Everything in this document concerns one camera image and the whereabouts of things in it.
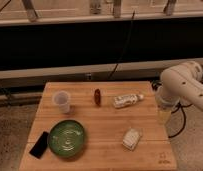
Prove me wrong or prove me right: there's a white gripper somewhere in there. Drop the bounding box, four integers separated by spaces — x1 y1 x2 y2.
157 101 175 125

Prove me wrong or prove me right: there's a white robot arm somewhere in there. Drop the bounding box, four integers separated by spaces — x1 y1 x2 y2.
155 61 203 125

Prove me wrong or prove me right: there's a white sponge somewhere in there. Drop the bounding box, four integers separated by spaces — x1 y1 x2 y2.
122 128 142 151

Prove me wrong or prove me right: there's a green plate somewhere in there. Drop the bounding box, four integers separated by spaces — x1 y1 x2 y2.
47 120 86 158

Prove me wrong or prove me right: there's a clear plastic cup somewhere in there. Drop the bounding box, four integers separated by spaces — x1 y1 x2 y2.
52 91 71 114

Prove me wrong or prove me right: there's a black smartphone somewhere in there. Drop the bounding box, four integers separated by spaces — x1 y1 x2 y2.
29 132 49 159

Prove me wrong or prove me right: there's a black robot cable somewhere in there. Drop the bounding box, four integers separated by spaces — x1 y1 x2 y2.
151 79 193 140

